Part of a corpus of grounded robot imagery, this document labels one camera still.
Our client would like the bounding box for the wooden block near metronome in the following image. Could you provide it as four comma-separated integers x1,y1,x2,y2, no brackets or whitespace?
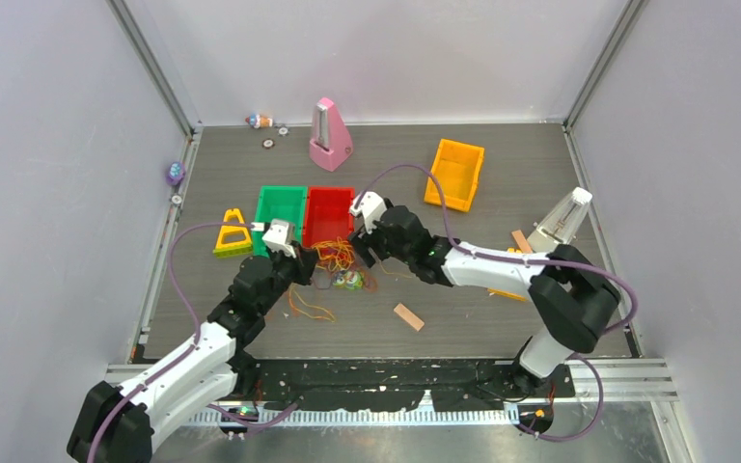
511,230,534,254

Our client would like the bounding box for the pink metronome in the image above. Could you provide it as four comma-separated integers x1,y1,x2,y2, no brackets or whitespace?
309,97,354,172

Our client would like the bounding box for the green plastic bin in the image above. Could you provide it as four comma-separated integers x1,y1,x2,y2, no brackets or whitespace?
254,185,308,243

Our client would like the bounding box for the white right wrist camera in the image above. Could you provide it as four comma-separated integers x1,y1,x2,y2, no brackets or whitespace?
349,191,388,234

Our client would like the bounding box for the orange plastic bin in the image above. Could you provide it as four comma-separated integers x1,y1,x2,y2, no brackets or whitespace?
430,139,485,212

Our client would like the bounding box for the yellow triangle stand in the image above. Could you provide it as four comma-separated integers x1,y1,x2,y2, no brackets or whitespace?
487,288,529,302
212,208,254,259

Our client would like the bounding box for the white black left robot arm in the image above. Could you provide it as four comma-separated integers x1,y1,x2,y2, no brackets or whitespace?
67,244,318,462

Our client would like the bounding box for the green owl toy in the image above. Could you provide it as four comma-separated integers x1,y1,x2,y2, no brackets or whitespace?
332,270,365,290

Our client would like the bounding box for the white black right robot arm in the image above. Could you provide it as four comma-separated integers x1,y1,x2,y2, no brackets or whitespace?
349,199,621,396

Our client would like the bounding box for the yellow triangle stand right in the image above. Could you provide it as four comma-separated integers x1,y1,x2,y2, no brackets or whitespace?
487,288,529,302

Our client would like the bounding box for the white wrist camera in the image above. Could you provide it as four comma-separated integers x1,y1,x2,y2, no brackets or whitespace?
251,219,298,259
349,191,388,234

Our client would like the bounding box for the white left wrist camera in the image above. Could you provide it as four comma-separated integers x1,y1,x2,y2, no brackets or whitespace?
251,219,298,259

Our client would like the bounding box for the white metronome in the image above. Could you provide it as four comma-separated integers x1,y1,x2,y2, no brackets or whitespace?
527,187,593,253

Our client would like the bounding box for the yellow triangle stand left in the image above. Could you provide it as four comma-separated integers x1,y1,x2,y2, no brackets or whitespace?
212,208,254,259

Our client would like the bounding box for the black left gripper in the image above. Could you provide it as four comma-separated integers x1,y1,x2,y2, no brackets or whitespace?
258,240,318,315

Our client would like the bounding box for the small clown figurine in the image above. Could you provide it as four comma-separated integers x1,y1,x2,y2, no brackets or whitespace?
244,113,274,129

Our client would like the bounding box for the orange cable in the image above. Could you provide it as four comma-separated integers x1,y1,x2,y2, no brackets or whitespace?
287,237,379,324

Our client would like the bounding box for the wooden block near front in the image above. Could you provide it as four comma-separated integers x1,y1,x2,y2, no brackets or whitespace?
394,304,425,332

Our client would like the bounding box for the purple round toy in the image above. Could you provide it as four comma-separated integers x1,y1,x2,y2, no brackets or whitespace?
166,161,186,187

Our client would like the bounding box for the red plastic bin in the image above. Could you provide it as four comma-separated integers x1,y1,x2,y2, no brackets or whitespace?
302,186,354,247

